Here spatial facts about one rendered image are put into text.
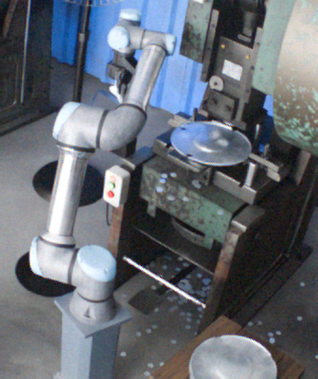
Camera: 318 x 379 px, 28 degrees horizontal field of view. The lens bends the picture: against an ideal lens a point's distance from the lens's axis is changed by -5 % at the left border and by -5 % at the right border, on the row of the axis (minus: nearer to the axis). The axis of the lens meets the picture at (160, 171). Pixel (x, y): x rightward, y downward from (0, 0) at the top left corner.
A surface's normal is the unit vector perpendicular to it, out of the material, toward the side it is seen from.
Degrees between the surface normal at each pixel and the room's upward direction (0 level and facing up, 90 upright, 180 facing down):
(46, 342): 0
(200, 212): 90
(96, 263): 8
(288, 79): 97
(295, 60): 88
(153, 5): 90
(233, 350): 0
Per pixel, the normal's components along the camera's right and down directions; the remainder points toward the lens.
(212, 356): 0.14, -0.82
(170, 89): -0.60, 0.38
